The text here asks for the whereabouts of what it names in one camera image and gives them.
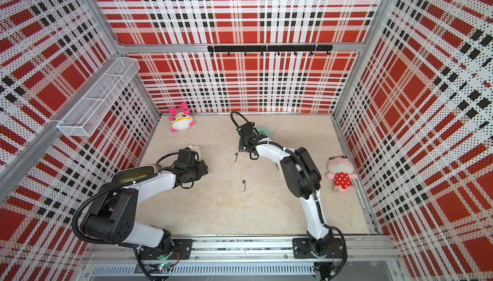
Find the mint green manicure case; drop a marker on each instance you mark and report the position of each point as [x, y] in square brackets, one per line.
[263, 130]

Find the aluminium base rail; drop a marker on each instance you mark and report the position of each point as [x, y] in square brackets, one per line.
[369, 257]

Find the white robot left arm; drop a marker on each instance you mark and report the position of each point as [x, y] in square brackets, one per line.
[109, 216]

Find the pink frog plush red dress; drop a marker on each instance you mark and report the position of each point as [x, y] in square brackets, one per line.
[341, 171]

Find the black wall hook rail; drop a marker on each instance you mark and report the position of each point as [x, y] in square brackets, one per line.
[269, 48]

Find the white wire mesh shelf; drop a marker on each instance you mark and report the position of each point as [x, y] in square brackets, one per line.
[86, 115]

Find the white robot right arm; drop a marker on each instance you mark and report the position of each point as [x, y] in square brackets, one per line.
[302, 178]

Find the pink white owl plush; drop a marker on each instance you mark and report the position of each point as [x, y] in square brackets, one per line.
[181, 119]

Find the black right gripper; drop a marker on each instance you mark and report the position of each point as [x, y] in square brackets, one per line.
[241, 145]

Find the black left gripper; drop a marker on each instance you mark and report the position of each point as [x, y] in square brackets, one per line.
[203, 168]

